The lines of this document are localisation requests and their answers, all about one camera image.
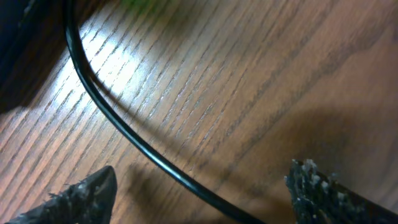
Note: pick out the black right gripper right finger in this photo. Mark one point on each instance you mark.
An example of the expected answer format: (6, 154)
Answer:
(317, 198)

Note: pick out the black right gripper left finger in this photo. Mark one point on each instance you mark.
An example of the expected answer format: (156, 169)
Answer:
(91, 200)

